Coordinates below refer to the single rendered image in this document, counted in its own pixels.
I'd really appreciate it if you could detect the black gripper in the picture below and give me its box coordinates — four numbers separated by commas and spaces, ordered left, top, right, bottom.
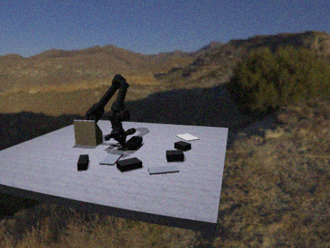
105, 122, 136, 148

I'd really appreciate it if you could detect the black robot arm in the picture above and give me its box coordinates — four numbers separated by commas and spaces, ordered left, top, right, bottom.
85, 74, 131, 138

